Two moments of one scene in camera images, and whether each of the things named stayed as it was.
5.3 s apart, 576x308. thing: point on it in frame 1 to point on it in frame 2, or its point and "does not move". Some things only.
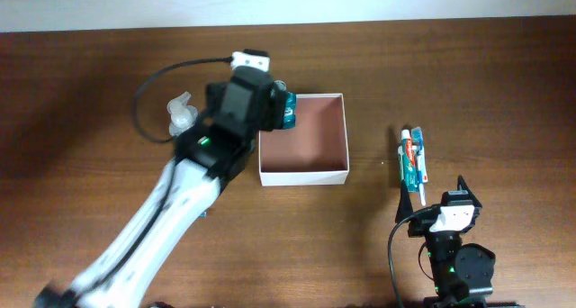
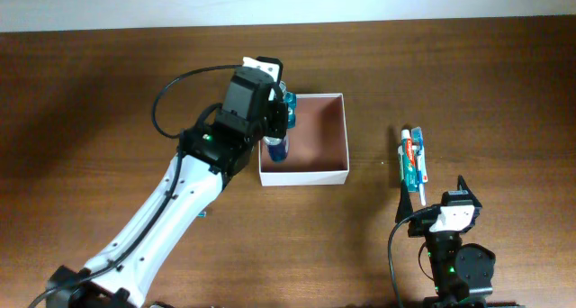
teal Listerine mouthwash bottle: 289,119 does not move
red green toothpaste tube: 410,163 does not move
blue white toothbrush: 417,137 does not move
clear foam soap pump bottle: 183,115 to 278,148
